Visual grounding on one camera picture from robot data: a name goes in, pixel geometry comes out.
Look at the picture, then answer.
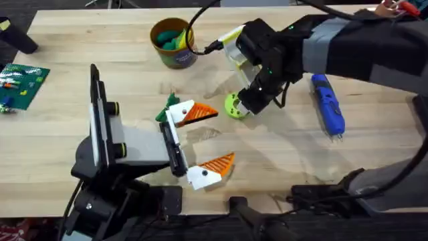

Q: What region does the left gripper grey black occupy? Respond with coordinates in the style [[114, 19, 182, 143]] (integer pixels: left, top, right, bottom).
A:
[[106, 99, 236, 191]]

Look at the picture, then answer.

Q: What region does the blue electric screwdriver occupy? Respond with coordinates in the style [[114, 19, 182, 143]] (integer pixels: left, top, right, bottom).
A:
[[310, 74, 346, 140]]

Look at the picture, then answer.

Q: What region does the green disc with holes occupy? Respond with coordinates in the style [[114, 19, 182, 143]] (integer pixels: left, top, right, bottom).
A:
[[224, 92, 250, 120]]

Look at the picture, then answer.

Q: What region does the brown tub with toys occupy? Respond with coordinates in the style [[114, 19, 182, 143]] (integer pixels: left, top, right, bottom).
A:
[[149, 17, 199, 70]]

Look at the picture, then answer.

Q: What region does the left wrist upright black plate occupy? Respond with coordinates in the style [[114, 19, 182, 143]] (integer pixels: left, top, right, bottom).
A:
[[88, 63, 112, 169]]

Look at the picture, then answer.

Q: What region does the green board with toy blocks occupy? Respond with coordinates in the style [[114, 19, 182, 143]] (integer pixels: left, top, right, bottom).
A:
[[0, 63, 51, 114]]

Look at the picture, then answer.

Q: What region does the black bar-shaped object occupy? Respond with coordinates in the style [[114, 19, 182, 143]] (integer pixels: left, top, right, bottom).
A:
[[0, 16, 39, 55]]

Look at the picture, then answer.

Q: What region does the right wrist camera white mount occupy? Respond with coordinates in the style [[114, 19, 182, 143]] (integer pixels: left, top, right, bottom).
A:
[[218, 24, 263, 90]]

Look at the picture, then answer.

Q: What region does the black camera cable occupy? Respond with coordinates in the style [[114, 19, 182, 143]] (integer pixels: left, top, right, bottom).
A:
[[185, 0, 222, 56]]

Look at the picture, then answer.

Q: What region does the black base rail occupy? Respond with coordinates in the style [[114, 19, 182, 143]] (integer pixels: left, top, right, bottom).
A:
[[126, 195, 428, 241]]

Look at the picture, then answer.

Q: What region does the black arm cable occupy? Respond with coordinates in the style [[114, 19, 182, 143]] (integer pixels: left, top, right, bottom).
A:
[[350, 133, 428, 201]]

